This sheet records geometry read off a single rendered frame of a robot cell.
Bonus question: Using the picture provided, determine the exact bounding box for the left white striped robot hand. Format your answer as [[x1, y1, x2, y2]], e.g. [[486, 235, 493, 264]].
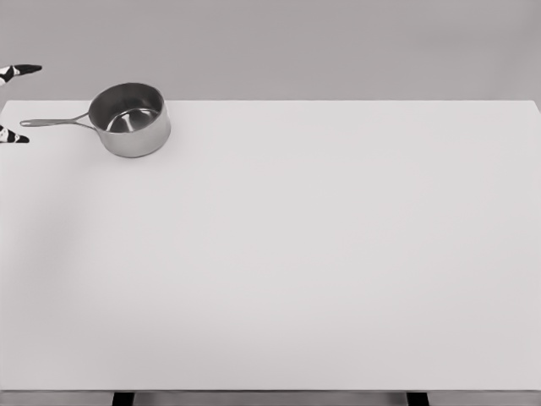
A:
[[0, 63, 43, 145]]

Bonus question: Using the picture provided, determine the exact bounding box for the steel saucepan with long handle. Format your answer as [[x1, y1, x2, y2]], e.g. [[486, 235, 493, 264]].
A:
[[19, 82, 172, 159]]

